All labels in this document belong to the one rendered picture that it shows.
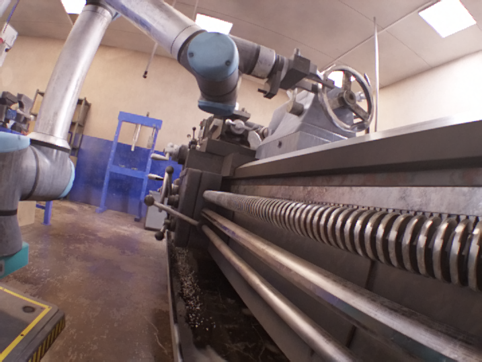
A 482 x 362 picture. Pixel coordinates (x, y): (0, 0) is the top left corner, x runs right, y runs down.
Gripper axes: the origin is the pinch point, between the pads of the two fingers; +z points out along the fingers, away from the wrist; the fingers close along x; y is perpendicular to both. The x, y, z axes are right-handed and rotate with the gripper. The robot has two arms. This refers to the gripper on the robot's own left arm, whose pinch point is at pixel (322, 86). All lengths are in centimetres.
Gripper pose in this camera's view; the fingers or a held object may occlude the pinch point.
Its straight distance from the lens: 77.6
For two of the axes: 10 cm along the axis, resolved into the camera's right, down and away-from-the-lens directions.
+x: -2.9, 0.1, 9.6
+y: 1.9, -9.8, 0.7
